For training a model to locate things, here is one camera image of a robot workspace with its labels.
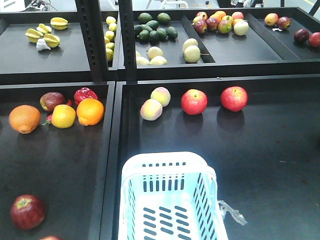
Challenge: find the pale peach rear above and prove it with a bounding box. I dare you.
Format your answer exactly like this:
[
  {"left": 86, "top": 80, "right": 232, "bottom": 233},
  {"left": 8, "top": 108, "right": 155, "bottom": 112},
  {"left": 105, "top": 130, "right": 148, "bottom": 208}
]
[{"left": 150, "top": 86, "right": 171, "bottom": 107}]

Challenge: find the red chili pepper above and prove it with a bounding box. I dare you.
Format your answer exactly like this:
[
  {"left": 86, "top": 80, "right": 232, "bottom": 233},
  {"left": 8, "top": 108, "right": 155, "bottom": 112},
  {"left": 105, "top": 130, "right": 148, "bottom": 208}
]
[{"left": 42, "top": 114, "right": 53, "bottom": 125}]

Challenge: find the orange fruit left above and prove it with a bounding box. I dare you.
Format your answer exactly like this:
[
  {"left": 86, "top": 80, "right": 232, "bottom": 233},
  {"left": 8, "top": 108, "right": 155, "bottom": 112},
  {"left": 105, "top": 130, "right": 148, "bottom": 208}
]
[{"left": 9, "top": 105, "right": 41, "bottom": 134}]

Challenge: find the orange fruit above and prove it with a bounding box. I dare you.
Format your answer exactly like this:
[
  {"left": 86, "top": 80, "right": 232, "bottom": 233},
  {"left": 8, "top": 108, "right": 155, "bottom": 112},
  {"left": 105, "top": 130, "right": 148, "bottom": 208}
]
[
  {"left": 9, "top": 105, "right": 41, "bottom": 134},
  {"left": 76, "top": 98, "right": 105, "bottom": 126}
]

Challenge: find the yellow apple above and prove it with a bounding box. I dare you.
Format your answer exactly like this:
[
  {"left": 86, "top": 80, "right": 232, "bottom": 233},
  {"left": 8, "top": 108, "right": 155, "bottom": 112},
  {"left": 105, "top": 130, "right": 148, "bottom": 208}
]
[{"left": 52, "top": 104, "right": 76, "bottom": 129}]

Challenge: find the black upright post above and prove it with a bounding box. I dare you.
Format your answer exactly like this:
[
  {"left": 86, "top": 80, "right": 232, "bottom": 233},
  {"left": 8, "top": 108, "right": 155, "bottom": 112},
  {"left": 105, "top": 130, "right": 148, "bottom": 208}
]
[{"left": 75, "top": 0, "right": 137, "bottom": 82}]

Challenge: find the red apple bottom centre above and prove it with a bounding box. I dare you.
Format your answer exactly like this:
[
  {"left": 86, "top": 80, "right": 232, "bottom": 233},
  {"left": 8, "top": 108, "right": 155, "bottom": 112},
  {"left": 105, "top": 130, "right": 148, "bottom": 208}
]
[{"left": 40, "top": 235, "right": 63, "bottom": 240}]

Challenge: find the clear plastic tag strip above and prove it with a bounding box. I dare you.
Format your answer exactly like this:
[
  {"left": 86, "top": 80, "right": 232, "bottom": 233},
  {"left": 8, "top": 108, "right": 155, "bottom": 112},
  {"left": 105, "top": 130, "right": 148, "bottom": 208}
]
[{"left": 218, "top": 200, "right": 248, "bottom": 226}]

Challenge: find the red apple left of pair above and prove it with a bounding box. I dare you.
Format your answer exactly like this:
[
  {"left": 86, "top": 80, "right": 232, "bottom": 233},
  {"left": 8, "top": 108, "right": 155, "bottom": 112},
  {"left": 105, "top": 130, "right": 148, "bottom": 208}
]
[{"left": 181, "top": 89, "right": 208, "bottom": 116}]

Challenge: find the dark red mango apple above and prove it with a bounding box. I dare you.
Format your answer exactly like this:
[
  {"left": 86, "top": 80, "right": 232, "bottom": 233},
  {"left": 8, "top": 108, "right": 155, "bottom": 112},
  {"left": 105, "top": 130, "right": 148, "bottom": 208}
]
[{"left": 40, "top": 91, "right": 66, "bottom": 112}]

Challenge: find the pale peach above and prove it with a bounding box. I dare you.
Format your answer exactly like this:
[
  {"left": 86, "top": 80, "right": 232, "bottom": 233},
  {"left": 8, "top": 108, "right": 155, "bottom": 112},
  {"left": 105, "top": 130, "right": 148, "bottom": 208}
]
[
  {"left": 150, "top": 86, "right": 171, "bottom": 107},
  {"left": 140, "top": 99, "right": 163, "bottom": 121}
]

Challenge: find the light blue plastic basket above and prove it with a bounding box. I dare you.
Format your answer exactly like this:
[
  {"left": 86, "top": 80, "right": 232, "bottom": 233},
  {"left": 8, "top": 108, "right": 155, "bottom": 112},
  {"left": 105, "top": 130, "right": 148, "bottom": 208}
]
[{"left": 117, "top": 151, "right": 228, "bottom": 240}]

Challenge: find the pale peach front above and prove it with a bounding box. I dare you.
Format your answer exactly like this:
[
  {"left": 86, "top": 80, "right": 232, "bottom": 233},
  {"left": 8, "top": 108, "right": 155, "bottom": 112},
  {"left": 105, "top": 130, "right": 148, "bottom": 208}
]
[{"left": 140, "top": 99, "right": 163, "bottom": 121}]

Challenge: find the red apple right of pair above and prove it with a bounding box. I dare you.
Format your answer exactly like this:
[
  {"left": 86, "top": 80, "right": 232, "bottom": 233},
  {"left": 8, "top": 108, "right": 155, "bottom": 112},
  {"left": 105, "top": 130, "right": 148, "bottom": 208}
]
[{"left": 220, "top": 86, "right": 249, "bottom": 112}]

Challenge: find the red apple of pair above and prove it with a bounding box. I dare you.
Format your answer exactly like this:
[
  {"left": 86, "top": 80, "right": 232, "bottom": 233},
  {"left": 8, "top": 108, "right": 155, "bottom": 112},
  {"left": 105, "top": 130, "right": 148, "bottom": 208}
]
[
  {"left": 181, "top": 89, "right": 208, "bottom": 116},
  {"left": 220, "top": 86, "right": 249, "bottom": 112}
]

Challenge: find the white garlic bulb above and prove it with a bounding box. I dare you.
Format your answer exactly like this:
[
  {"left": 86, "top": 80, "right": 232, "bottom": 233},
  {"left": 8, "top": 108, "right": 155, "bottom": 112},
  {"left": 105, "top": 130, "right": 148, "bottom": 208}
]
[{"left": 36, "top": 38, "right": 51, "bottom": 51}]

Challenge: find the black wooden produce stand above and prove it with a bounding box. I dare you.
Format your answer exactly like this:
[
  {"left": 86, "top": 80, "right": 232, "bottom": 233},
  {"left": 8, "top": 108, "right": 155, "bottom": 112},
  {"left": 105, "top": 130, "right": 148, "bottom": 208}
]
[{"left": 0, "top": 7, "right": 320, "bottom": 240}]

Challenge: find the red bell pepper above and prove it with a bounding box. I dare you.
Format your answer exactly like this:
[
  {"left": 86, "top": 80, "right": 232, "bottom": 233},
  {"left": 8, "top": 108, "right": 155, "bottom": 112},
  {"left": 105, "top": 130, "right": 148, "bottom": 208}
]
[{"left": 73, "top": 87, "right": 99, "bottom": 105}]

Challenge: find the orange fruit right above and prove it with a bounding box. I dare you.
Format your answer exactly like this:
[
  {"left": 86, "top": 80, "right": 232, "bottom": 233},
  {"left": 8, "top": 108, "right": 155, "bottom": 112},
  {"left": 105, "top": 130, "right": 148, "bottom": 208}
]
[{"left": 76, "top": 98, "right": 105, "bottom": 126}]

